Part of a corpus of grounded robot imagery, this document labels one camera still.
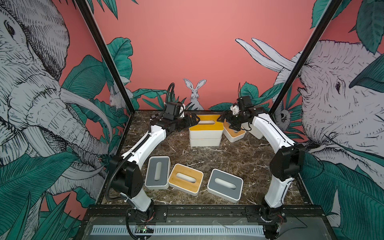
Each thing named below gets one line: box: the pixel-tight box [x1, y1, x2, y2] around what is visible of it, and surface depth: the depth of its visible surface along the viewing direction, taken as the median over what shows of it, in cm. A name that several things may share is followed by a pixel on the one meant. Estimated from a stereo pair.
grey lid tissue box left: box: [144, 156, 171, 190], surface depth 85 cm
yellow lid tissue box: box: [189, 114, 224, 140], surface depth 90 cm
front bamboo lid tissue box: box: [167, 163, 204, 196], surface depth 83 cm
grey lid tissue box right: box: [207, 168, 244, 204], surface depth 83 cm
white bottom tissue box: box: [189, 137, 222, 147], surface depth 100 cm
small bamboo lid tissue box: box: [222, 119, 246, 143], surface depth 102 cm
